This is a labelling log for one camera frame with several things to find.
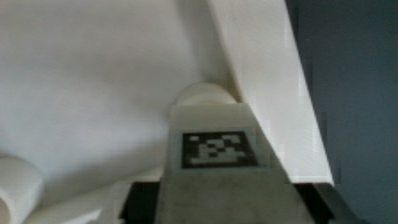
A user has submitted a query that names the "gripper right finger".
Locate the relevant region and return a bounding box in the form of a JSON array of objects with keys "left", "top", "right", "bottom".
[{"left": 294, "top": 183, "right": 368, "bottom": 224}]

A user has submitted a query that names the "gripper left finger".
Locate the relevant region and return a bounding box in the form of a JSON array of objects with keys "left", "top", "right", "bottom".
[{"left": 96, "top": 180, "right": 166, "bottom": 224}]

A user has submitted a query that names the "white leg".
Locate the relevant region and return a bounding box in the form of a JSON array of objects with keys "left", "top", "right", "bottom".
[{"left": 155, "top": 83, "right": 315, "bottom": 224}]

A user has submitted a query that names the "white square table top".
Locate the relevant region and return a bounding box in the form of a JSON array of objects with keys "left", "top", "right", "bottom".
[{"left": 0, "top": 0, "right": 336, "bottom": 224}]

